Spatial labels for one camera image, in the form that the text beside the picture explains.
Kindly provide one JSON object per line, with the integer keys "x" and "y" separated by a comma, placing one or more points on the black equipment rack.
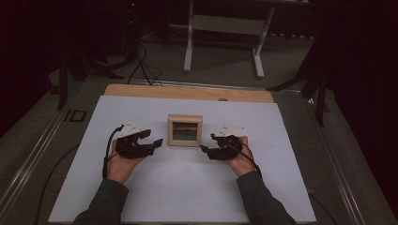
{"x": 131, "y": 28}

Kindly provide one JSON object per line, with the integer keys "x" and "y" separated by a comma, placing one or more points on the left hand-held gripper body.
{"x": 133, "y": 148}

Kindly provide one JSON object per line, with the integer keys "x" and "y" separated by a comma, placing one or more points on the black stand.
{"x": 320, "y": 90}

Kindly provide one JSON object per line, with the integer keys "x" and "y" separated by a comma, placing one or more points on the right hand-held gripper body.
{"x": 225, "y": 150}

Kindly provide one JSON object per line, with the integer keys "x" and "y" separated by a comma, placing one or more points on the person's left hand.
{"x": 122, "y": 168}

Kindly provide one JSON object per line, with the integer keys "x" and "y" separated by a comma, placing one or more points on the black floor socket plate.
{"x": 75, "y": 115}

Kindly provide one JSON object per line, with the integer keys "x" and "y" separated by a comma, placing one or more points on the white metal table frame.
{"x": 225, "y": 25}

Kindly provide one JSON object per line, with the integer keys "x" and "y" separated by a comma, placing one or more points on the aluminium floor rail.
{"x": 31, "y": 162}
{"x": 338, "y": 175}
{"x": 194, "y": 84}

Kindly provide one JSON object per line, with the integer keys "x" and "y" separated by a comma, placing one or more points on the wooden picture frame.
{"x": 185, "y": 131}

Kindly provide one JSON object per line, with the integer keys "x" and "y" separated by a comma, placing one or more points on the person's right hand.
{"x": 242, "y": 164}

